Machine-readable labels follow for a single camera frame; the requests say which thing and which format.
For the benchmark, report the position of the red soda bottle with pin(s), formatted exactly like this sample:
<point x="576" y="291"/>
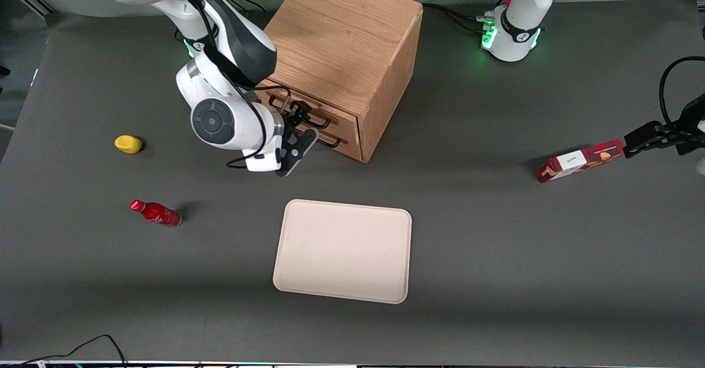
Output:
<point x="157" y="214"/>

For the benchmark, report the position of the yellow lemon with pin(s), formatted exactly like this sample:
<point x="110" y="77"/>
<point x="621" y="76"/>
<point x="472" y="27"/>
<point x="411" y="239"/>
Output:
<point x="128" y="144"/>

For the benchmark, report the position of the small wooden drawer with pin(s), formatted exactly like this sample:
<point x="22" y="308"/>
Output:
<point x="351" y="149"/>

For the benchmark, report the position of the red snack box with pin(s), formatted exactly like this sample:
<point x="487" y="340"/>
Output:
<point x="578" y="161"/>

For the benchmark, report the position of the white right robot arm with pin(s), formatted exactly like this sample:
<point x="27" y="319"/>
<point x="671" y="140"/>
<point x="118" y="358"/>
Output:
<point x="220" y="120"/>

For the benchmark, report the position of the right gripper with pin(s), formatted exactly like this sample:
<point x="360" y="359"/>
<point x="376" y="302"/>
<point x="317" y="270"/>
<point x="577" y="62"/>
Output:
<point x="292" y="118"/>

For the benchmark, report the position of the wooden drawer cabinet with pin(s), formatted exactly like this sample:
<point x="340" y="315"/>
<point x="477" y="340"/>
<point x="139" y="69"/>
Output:
<point x="341" y="32"/>

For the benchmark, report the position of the light wooden drawer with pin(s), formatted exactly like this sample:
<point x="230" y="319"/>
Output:
<point x="348" y="123"/>

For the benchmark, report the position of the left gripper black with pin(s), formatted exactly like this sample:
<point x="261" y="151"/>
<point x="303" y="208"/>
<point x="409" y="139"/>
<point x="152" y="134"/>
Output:
<point x="690" y="123"/>

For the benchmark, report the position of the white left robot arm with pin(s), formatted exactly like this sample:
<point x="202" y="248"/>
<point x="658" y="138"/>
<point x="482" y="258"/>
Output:
<point x="518" y="21"/>

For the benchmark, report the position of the white rectangular tray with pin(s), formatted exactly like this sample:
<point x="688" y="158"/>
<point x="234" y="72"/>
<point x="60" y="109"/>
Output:
<point x="341" y="249"/>

